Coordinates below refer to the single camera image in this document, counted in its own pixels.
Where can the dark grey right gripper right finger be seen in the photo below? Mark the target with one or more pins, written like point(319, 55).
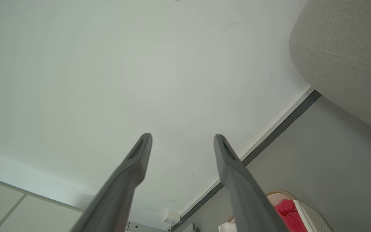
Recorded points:
point(246, 193)

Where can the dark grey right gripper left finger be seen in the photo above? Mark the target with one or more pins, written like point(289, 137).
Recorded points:
point(124, 180)

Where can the red jersey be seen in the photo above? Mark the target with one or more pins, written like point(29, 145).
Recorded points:
point(290, 214)

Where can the white woven laundry basket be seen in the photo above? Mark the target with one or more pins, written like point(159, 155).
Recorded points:
point(314, 216)

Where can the grey flat metal plate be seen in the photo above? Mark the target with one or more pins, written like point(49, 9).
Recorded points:
point(143, 227)

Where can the white and dark skirting board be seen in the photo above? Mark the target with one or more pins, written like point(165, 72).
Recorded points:
point(269, 135)

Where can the grey fabric sofa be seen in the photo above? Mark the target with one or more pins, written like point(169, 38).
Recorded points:
point(349, 54)

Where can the white wall power socket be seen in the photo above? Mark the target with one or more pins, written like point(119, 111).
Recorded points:
point(171, 217)

